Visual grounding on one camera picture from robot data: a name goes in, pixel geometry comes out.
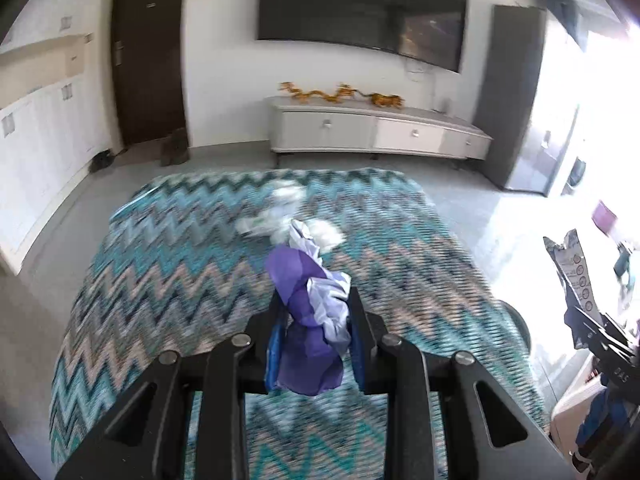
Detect golden tiger figurine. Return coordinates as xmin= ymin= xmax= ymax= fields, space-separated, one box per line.
xmin=368 ymin=92 xmax=404 ymax=110

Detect golden dragon figurine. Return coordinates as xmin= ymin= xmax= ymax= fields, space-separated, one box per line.
xmin=278 ymin=81 xmax=359 ymax=104

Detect white lower shoe cabinet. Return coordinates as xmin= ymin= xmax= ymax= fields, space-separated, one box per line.
xmin=1 ymin=75 xmax=111 ymax=266

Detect white wall charger device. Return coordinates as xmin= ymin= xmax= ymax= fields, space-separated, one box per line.
xmin=439 ymin=99 xmax=450 ymax=114

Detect brown boots pair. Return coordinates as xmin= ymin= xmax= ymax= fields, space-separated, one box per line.
xmin=160 ymin=127 xmax=190 ymax=167

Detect blue grey curtain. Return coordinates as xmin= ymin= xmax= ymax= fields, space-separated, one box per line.
xmin=544 ymin=0 xmax=587 ymax=50

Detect washing machine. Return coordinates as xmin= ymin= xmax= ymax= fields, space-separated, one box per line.
xmin=562 ymin=157 xmax=586 ymax=195

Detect black shoes pair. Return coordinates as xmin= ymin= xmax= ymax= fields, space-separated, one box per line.
xmin=89 ymin=150 xmax=115 ymax=174

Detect large black wall television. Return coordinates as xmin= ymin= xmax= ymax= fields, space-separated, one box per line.
xmin=256 ymin=0 xmax=468 ymax=73

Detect white upper wall cabinet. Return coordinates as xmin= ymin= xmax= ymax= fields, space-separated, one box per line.
xmin=1 ymin=0 xmax=108 ymax=53

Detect white tissue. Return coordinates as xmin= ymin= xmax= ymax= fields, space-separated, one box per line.
xmin=306 ymin=219 xmax=345 ymax=254

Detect white TV cabinet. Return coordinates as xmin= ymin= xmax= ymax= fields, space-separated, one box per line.
xmin=268 ymin=96 xmax=491 ymax=160

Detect white green-print plastic bag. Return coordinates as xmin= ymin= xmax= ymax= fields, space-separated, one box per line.
xmin=235 ymin=179 xmax=306 ymax=244

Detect teal zigzag rug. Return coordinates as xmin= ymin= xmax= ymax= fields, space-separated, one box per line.
xmin=49 ymin=168 xmax=549 ymax=466

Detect purple plastic bag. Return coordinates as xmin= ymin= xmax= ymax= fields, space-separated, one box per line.
xmin=266 ymin=219 xmax=352 ymax=396

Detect dark brown entrance door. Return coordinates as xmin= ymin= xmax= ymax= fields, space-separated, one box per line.
xmin=111 ymin=0 xmax=186 ymax=146

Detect grey double-door refrigerator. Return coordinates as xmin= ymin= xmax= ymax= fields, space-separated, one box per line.
xmin=473 ymin=6 xmax=582 ymax=196

